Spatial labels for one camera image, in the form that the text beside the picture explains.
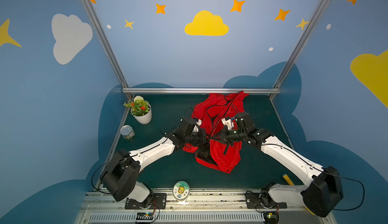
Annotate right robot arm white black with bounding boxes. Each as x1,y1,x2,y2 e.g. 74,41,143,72
214,112,344,218

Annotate potted plant white pot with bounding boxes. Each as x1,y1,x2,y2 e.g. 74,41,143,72
123,96,152,125

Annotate left small circuit board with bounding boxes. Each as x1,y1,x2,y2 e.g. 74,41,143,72
134,212,154,224

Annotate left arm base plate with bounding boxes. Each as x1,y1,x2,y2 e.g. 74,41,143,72
124,193,167,209

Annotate aluminium frame left post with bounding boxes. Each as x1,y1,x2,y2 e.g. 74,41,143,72
81,0,128,88

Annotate round green white tape roll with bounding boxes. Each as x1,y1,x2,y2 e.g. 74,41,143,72
173,181,190,202

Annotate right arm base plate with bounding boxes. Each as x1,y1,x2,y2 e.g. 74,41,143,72
245,191,288,209

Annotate aluminium frame post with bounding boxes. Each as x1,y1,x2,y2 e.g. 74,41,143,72
272,0,331,94
81,0,128,88

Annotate red zip jacket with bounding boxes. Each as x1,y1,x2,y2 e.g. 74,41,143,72
183,92,248,173

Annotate aluminium frame right post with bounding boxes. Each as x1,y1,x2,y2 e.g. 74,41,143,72
272,0,331,94

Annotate small metal tin can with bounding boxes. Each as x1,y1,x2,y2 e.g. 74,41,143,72
120,125,135,140

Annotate aluminium frame back rail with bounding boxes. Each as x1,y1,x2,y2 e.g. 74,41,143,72
122,88,281,95

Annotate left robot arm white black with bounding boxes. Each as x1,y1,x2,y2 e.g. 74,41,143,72
100,117,207,205

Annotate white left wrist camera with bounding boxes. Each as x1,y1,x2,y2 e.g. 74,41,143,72
193,119,202,133

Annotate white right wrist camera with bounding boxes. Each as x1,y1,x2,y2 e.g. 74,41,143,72
221,117,234,130

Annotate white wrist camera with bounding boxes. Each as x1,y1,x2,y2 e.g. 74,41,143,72
221,117,234,130
193,119,202,133

